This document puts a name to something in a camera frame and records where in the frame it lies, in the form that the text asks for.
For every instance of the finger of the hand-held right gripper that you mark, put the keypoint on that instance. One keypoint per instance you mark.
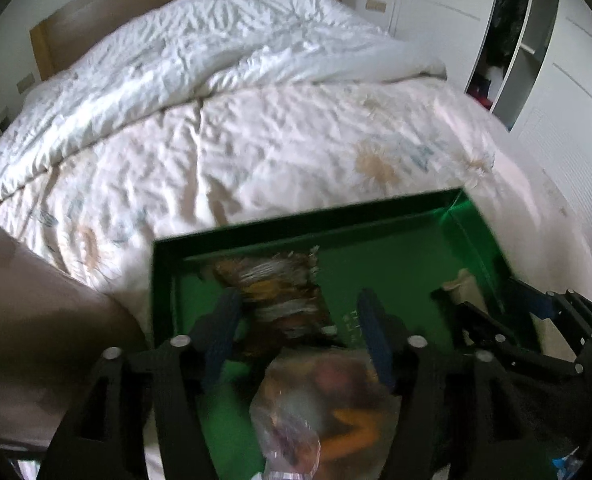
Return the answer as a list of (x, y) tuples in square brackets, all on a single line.
[(481, 325), (566, 310)]

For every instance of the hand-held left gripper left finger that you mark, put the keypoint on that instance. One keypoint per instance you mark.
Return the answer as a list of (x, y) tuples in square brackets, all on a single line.
[(220, 332)]

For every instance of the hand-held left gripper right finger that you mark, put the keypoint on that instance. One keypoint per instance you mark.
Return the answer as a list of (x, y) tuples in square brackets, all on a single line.
[(376, 340)]

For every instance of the brown gold snack packet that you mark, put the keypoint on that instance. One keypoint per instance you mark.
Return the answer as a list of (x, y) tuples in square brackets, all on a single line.
[(276, 290)]

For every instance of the green tray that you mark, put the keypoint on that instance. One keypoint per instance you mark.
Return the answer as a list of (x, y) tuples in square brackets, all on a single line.
[(401, 255)]

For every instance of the clear bag of orange snacks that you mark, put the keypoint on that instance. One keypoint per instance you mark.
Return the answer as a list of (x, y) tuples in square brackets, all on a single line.
[(316, 410)]

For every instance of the floral pink blanket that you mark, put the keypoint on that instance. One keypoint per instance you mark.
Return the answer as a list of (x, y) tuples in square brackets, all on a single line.
[(276, 150)]

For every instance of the white wardrobe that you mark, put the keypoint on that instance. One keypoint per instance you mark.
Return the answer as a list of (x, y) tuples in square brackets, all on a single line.
[(551, 60)]

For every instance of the white duvet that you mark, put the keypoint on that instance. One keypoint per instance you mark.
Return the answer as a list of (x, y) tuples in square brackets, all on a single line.
[(215, 45)]

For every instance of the wooden headboard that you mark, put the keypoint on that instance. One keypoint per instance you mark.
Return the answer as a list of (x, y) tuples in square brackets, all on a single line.
[(100, 10)]

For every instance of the beige wall switch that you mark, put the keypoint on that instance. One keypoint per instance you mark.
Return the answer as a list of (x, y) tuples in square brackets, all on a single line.
[(376, 5), (25, 81)]

